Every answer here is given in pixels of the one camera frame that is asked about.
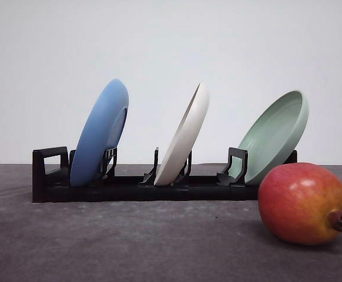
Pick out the blue plate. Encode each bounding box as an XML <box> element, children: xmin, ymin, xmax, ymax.
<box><xmin>71</xmin><ymin>79</ymin><xmax>129</xmax><ymax>187</ymax></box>

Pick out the red pomegranate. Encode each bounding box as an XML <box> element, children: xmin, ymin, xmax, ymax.
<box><xmin>258</xmin><ymin>162</ymin><xmax>342</xmax><ymax>246</ymax></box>

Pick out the green plate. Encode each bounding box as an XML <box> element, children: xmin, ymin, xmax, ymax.
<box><xmin>229</xmin><ymin>90</ymin><xmax>309</xmax><ymax>185</ymax></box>

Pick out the black dish rack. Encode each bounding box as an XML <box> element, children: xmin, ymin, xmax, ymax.
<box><xmin>32</xmin><ymin>146</ymin><xmax>261</xmax><ymax>203</ymax></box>

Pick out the white plate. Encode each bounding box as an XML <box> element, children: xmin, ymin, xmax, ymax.
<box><xmin>154</xmin><ymin>83</ymin><xmax>210</xmax><ymax>186</ymax></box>

